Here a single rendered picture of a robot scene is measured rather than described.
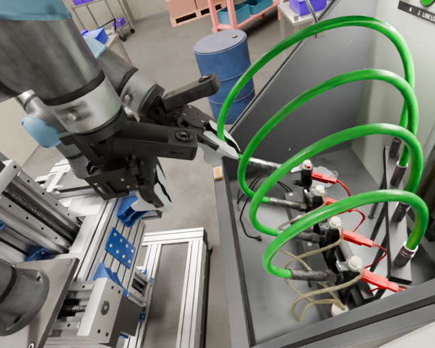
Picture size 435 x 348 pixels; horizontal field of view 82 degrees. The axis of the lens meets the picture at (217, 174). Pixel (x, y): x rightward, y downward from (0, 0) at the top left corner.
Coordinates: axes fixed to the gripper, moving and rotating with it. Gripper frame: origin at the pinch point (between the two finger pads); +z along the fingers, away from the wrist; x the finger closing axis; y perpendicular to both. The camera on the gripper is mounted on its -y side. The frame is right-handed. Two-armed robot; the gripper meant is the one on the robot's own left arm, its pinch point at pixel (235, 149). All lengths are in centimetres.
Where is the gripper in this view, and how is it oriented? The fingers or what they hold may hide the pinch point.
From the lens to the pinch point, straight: 53.3
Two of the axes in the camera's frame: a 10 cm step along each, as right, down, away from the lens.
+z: 8.2, 5.4, 2.1
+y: -5.5, 6.1, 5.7
